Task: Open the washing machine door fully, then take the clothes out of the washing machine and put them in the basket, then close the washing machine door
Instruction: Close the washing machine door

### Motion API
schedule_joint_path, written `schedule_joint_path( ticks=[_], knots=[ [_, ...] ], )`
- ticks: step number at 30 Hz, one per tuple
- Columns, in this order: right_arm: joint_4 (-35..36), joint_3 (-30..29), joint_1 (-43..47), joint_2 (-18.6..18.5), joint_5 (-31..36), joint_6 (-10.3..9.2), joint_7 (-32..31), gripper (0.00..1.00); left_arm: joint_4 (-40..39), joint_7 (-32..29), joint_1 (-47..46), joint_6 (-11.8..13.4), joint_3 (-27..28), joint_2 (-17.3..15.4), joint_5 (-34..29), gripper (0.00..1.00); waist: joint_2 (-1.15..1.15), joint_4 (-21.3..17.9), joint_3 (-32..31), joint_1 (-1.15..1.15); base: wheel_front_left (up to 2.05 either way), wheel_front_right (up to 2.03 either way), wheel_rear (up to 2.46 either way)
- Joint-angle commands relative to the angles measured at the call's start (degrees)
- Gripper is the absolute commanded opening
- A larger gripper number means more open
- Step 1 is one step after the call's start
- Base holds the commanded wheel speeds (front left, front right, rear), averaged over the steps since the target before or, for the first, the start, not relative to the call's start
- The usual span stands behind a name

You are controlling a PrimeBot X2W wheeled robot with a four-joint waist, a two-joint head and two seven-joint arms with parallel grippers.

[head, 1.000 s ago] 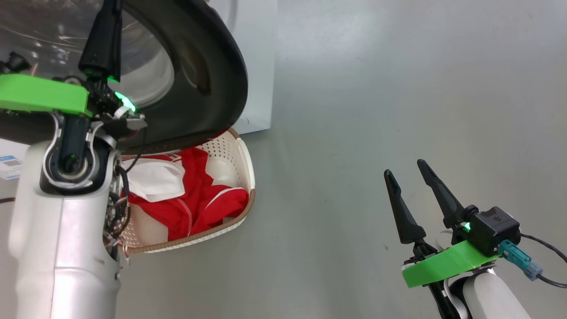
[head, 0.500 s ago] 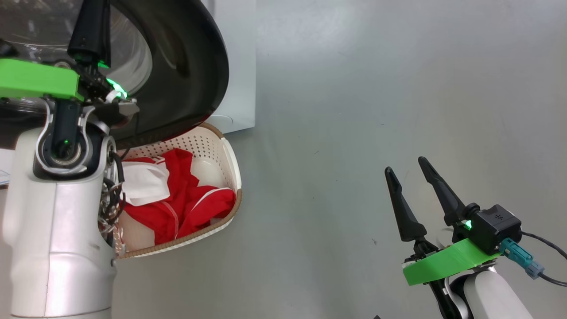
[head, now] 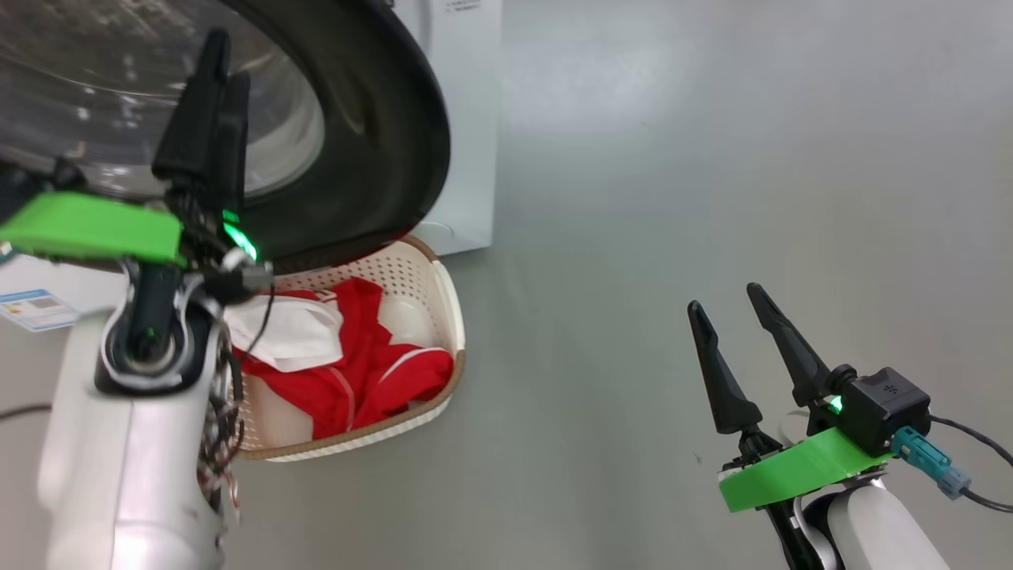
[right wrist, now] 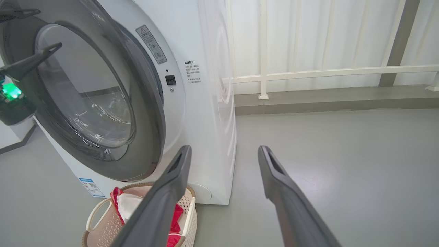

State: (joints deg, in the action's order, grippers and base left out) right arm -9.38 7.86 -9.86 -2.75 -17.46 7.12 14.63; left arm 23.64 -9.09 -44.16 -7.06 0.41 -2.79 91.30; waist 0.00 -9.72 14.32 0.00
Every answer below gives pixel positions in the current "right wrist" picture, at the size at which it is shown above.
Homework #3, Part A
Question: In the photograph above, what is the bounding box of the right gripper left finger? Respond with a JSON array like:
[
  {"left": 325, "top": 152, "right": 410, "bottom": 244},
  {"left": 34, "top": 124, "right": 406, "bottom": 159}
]
[{"left": 110, "top": 145, "right": 192, "bottom": 247}]

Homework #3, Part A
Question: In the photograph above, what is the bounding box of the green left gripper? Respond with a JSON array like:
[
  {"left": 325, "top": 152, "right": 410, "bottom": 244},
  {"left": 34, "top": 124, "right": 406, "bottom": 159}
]
[{"left": 0, "top": 9, "right": 62, "bottom": 103}]

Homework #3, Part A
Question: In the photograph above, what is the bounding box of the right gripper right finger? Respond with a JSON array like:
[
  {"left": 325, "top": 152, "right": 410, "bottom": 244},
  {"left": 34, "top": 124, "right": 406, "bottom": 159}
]
[{"left": 258, "top": 145, "right": 342, "bottom": 247}]

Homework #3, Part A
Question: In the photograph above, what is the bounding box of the red garment with white trim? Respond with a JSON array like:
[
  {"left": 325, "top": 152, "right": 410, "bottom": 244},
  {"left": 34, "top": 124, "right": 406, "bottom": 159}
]
[{"left": 110, "top": 187, "right": 153, "bottom": 225}]

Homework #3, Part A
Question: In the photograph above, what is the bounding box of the dark round glass washer door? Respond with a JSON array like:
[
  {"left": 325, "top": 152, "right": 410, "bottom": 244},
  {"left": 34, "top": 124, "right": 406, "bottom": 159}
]
[{"left": 0, "top": 0, "right": 166, "bottom": 182}]

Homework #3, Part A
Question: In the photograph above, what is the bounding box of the cream perforated laundry basket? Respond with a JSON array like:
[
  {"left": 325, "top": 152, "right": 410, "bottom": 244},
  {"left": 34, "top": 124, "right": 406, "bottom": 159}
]
[{"left": 81, "top": 183, "right": 198, "bottom": 247}]

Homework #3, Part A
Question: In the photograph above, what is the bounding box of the white front-load washing machine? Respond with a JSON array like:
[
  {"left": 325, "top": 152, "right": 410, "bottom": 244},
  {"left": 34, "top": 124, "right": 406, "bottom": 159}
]
[{"left": 0, "top": 0, "right": 237, "bottom": 205}]

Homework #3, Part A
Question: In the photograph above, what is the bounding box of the blue white QR sticker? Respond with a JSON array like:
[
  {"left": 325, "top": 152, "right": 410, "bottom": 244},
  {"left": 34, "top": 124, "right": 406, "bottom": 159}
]
[{"left": 78, "top": 178, "right": 105, "bottom": 198}]

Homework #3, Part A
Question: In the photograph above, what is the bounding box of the grey warning sticker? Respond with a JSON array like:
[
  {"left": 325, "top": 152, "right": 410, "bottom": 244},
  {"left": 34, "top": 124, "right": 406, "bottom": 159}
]
[{"left": 135, "top": 25, "right": 168, "bottom": 64}]

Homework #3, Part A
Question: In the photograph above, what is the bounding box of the white metal railing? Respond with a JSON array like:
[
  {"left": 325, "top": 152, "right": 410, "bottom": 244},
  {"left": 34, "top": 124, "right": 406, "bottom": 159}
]
[{"left": 221, "top": 0, "right": 439, "bottom": 100}]

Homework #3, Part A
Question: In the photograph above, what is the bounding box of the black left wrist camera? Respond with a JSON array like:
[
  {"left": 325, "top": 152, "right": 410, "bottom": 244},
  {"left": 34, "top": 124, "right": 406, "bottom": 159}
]
[{"left": 0, "top": 99, "right": 36, "bottom": 126}]

